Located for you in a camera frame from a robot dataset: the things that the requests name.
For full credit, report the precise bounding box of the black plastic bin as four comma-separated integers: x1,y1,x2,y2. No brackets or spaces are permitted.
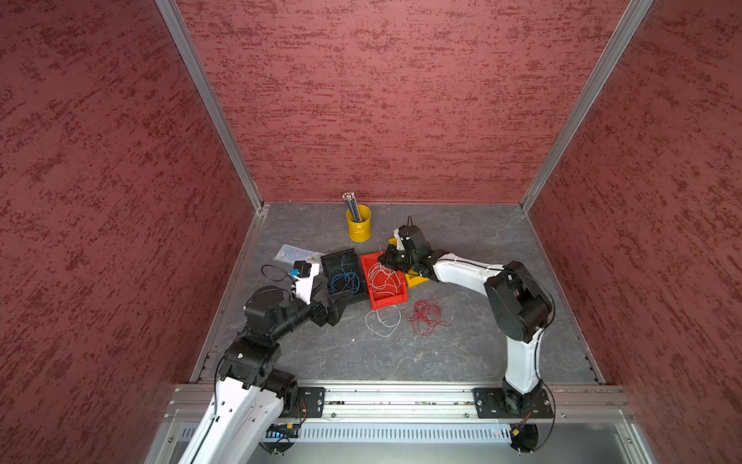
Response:
321,249,368,303

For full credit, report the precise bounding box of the bundle of metal rods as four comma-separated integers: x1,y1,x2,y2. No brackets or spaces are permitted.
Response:
342,191,362,222

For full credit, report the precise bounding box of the white cable tangle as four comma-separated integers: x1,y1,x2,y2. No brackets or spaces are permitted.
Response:
363,304,404,340

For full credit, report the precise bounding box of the yellow metal cup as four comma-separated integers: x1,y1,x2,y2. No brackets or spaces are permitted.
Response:
346,205,373,243

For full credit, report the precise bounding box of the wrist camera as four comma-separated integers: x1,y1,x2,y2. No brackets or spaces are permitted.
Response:
393,225,409,251
289,260,320,305

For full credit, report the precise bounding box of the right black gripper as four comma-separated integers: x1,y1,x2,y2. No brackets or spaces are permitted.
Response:
377,244,417,273

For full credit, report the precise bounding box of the red cable tangle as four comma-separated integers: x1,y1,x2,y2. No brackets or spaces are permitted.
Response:
403,298,452,338

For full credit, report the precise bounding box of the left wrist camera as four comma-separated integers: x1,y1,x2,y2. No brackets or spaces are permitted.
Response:
289,260,320,305

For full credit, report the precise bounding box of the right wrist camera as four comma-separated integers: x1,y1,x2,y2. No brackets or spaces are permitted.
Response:
393,225,409,251

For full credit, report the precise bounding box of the yellow plastic bin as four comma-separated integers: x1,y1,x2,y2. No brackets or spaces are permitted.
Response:
388,238,429,288

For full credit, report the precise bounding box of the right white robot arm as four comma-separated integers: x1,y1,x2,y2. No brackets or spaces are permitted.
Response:
378,225,554,418

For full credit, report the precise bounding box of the corner aluminium post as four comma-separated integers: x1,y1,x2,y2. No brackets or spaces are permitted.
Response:
520,0,653,215
156,0,265,214

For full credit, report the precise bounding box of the clear plastic bag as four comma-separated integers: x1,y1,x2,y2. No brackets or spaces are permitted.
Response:
274,244,322,265

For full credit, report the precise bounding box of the left corner aluminium post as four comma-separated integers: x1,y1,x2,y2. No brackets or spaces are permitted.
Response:
156,0,265,214

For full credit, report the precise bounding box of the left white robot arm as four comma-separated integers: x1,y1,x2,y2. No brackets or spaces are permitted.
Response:
180,285,353,463

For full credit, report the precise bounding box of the red plastic bin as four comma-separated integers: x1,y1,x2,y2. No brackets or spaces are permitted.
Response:
361,252,409,310

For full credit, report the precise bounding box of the blue cable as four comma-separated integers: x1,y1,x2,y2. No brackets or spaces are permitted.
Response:
327,254,364,298

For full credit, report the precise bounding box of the right corner aluminium post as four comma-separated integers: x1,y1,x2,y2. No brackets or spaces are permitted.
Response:
520,0,653,215

